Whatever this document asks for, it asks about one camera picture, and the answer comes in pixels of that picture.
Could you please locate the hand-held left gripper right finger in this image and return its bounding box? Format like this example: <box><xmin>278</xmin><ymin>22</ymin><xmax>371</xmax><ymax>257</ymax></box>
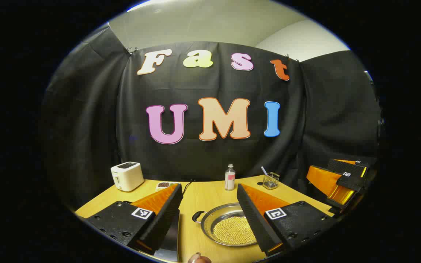
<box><xmin>237</xmin><ymin>183</ymin><xmax>337</xmax><ymax>256</ymax></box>

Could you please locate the clear bottle with pink label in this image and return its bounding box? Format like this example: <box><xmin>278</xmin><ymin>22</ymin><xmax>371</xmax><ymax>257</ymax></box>
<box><xmin>225</xmin><ymin>164</ymin><xmax>236</xmax><ymax>191</ymax></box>

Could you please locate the stainless steel pot black handle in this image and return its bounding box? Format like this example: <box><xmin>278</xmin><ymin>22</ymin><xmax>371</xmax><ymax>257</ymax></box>
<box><xmin>192</xmin><ymin>203</ymin><xmax>269</xmax><ymax>247</ymax></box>

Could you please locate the black power cable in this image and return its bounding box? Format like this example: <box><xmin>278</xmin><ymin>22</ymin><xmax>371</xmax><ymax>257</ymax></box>
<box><xmin>182</xmin><ymin>180</ymin><xmax>196</xmax><ymax>196</ymax></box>

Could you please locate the black induction cooktop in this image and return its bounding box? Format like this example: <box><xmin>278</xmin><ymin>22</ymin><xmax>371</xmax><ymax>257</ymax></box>
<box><xmin>154</xmin><ymin>210</ymin><xmax>181</xmax><ymax>263</ymax></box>

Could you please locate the wire mesh holder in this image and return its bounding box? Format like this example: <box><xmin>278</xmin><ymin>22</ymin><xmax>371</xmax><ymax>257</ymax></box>
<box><xmin>262</xmin><ymin>172</ymin><xmax>280</xmax><ymax>190</ymax></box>

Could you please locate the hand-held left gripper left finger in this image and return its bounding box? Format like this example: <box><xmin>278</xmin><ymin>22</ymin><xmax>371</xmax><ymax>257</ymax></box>
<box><xmin>81</xmin><ymin>183</ymin><xmax>183</xmax><ymax>255</ymax></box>

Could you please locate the pile of yellow soybeans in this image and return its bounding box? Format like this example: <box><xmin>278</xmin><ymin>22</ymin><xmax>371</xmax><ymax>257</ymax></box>
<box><xmin>212</xmin><ymin>216</ymin><xmax>257</xmax><ymax>244</ymax></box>

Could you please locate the white toaster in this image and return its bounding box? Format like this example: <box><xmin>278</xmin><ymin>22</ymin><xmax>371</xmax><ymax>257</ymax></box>
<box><xmin>111</xmin><ymin>162</ymin><xmax>144</xmax><ymax>192</ymax></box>

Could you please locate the white divided tray of beans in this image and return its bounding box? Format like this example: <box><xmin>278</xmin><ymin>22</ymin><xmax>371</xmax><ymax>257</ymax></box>
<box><xmin>156</xmin><ymin>182</ymin><xmax>180</xmax><ymax>192</ymax></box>

